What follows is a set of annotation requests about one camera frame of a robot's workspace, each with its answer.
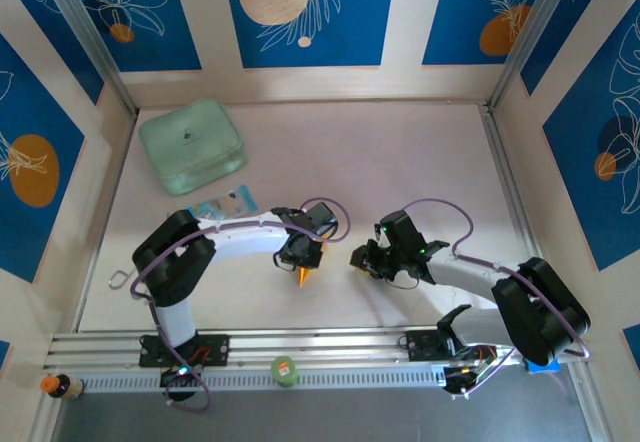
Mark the aluminium frame post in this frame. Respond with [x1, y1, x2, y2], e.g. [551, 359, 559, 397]
[37, 0, 140, 119]
[485, 0, 576, 114]

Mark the aluminium side rail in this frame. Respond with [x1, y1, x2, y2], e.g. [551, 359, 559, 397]
[72, 111, 139, 334]
[478, 104, 560, 324]

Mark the brown bottle with orange cap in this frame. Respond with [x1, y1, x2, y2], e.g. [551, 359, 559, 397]
[39, 372, 85, 401]

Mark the mint green medicine bag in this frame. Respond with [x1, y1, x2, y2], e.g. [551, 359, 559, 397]
[138, 97, 249, 197]

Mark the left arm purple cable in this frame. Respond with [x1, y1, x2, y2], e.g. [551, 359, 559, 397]
[130, 196, 351, 411]

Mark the orange paper sheet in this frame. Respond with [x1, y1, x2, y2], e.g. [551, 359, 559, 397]
[298, 231, 336, 288]

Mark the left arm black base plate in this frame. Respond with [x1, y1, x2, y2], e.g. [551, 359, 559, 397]
[138, 332, 231, 368]

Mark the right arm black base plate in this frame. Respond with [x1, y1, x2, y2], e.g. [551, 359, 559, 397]
[405, 329, 496, 363]

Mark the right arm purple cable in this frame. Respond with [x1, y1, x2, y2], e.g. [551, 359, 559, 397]
[402, 198, 594, 399]

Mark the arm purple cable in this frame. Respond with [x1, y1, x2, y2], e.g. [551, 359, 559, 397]
[402, 198, 594, 399]
[130, 196, 351, 411]

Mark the slotted grey cable duct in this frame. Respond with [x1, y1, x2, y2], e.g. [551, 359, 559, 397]
[74, 366, 449, 394]

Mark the green tape roll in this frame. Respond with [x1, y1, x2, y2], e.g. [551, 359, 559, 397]
[269, 355, 300, 388]

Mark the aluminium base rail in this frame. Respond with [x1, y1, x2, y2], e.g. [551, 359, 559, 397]
[43, 321, 596, 371]

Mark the blue medical cotton packet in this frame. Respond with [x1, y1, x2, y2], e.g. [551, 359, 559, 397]
[187, 184, 260, 221]

